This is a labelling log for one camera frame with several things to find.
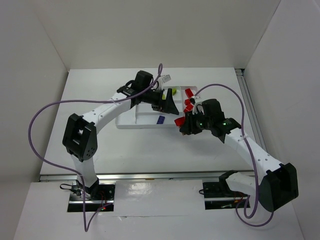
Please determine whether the blue lego brick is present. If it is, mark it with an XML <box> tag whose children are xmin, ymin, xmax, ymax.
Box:
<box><xmin>156</xmin><ymin>115</ymin><xmax>165</xmax><ymax>125</ymax></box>

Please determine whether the small red lego brick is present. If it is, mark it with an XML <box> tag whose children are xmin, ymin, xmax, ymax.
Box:
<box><xmin>184</xmin><ymin>99</ymin><xmax>191</xmax><ymax>106</ymax></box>

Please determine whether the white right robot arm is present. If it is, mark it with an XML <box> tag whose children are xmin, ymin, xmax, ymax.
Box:
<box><xmin>176</xmin><ymin>96</ymin><xmax>299</xmax><ymax>212</ymax></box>

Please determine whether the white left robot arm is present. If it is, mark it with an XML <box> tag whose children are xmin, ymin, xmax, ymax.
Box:
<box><xmin>62</xmin><ymin>70</ymin><xmax>180</xmax><ymax>198</ymax></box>

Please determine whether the white compartment tray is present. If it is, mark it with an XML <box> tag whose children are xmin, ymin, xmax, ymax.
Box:
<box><xmin>115</xmin><ymin>86</ymin><xmax>198</xmax><ymax>129</ymax></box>

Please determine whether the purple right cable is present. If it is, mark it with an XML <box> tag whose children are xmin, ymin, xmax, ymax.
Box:
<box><xmin>193</xmin><ymin>84</ymin><xmax>275</xmax><ymax>228</ymax></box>

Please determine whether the aluminium rail right side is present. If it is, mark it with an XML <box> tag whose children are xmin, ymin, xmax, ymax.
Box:
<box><xmin>234</xmin><ymin>68</ymin><xmax>276</xmax><ymax>178</ymax></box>

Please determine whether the aluminium rail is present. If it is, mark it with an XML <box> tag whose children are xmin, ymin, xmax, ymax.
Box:
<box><xmin>234</xmin><ymin>68</ymin><xmax>276</xmax><ymax>178</ymax></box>
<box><xmin>36</xmin><ymin>170</ymin><xmax>228</xmax><ymax>183</ymax></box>

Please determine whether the aluminium rail front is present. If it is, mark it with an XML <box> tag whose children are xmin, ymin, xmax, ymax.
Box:
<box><xmin>36</xmin><ymin>170</ymin><xmax>228</xmax><ymax>183</ymax></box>

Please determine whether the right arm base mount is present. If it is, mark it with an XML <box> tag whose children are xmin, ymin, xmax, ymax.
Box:
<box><xmin>198</xmin><ymin>170</ymin><xmax>247</xmax><ymax>210</ymax></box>

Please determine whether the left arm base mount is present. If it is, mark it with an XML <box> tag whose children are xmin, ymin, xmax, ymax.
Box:
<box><xmin>59</xmin><ymin>183</ymin><xmax>116</xmax><ymax>213</ymax></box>

